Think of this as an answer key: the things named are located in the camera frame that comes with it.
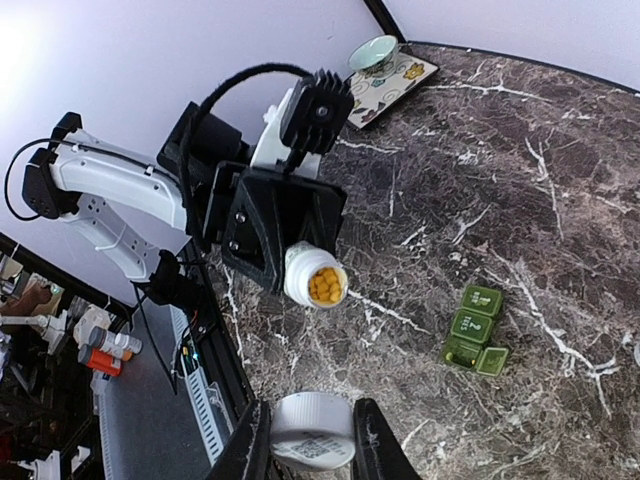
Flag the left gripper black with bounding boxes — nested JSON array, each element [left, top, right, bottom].
[[203, 161, 347, 295]]

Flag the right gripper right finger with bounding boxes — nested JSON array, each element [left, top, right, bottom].
[[351, 398, 421, 480]]

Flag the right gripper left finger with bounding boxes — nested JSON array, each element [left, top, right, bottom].
[[205, 400, 271, 480]]

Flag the white bottle cap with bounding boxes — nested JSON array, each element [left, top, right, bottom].
[[270, 391, 356, 472]]

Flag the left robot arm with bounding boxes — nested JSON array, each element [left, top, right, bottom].
[[22, 96, 348, 312]]

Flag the yellow pills in bottle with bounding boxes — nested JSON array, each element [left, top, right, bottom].
[[308, 267, 345, 307]]

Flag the floral square plate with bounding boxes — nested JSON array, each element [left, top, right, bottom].
[[348, 52, 440, 129]]

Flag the pale green bowl left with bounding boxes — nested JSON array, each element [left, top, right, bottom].
[[348, 35, 399, 79]]

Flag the white slotted cable duct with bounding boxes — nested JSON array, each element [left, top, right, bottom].
[[170, 306, 233, 466]]

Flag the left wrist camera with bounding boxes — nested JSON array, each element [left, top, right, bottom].
[[250, 69, 354, 179]]

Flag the left black frame post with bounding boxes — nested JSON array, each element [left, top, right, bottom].
[[363, 0, 407, 44]]

